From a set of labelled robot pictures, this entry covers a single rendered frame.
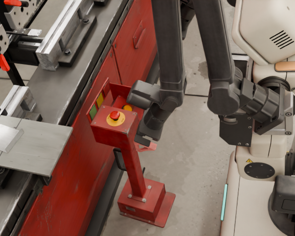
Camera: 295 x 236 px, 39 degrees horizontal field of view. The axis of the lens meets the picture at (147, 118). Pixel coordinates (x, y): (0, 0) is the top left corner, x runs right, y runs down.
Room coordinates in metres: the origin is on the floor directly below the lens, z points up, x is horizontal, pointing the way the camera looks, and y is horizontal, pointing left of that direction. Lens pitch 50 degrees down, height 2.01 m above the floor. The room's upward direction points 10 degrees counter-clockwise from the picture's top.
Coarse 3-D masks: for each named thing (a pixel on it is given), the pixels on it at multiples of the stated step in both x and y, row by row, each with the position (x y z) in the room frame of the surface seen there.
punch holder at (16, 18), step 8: (0, 0) 1.14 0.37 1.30; (24, 0) 1.22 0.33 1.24; (32, 0) 1.26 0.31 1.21; (0, 8) 1.15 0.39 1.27; (8, 8) 1.15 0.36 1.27; (16, 8) 1.17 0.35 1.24; (24, 8) 1.21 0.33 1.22; (32, 8) 1.24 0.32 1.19; (0, 16) 1.16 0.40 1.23; (8, 16) 1.14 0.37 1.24; (16, 16) 1.16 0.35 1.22; (24, 16) 1.19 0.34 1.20; (8, 24) 1.15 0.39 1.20; (16, 24) 1.15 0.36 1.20
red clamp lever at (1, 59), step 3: (0, 48) 0.99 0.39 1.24; (0, 54) 0.99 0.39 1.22; (0, 57) 0.99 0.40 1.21; (3, 57) 0.99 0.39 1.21; (0, 60) 0.99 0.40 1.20; (3, 60) 0.99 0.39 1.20; (0, 63) 0.99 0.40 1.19; (3, 63) 0.99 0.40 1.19; (6, 63) 0.99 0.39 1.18; (0, 66) 0.99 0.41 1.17; (3, 66) 0.99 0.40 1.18; (6, 66) 0.99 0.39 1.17; (3, 69) 0.99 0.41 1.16; (6, 69) 0.99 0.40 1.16; (9, 69) 0.99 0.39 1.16
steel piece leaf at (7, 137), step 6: (0, 126) 0.90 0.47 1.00; (6, 126) 0.90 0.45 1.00; (0, 132) 0.88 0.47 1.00; (6, 132) 0.88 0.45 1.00; (12, 132) 0.87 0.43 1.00; (18, 132) 0.85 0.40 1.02; (0, 138) 0.86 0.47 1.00; (6, 138) 0.85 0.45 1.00; (12, 138) 0.85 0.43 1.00; (18, 138) 0.84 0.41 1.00; (0, 144) 0.83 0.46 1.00; (6, 144) 0.83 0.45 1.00; (12, 144) 0.82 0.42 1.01; (0, 150) 0.81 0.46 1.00; (6, 150) 0.79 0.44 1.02
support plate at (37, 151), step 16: (16, 128) 0.89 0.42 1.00; (32, 128) 0.87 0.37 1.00; (48, 128) 0.86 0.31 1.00; (64, 128) 0.85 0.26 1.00; (16, 144) 0.82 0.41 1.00; (32, 144) 0.81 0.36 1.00; (48, 144) 0.80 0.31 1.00; (64, 144) 0.79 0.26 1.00; (0, 160) 0.77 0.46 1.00; (16, 160) 0.76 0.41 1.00; (32, 160) 0.75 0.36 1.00; (48, 160) 0.74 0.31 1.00; (48, 176) 0.69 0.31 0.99
